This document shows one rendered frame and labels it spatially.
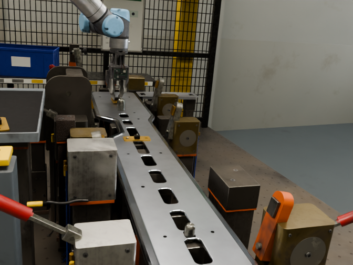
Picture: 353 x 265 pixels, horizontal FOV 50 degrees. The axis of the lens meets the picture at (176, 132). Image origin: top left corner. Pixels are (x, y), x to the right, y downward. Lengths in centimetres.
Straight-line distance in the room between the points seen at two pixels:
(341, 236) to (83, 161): 97
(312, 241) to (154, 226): 29
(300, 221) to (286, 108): 451
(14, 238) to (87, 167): 21
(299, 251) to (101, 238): 35
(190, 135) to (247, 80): 350
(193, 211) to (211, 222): 5
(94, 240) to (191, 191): 35
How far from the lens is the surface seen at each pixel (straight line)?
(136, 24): 216
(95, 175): 82
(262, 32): 476
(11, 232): 70
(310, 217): 75
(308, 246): 74
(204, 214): 81
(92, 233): 63
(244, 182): 90
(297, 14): 504
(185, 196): 87
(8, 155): 65
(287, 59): 503
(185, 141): 128
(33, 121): 82
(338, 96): 577
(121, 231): 63
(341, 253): 138
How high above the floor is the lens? 140
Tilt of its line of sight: 18 degrees down
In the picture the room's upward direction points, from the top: 5 degrees clockwise
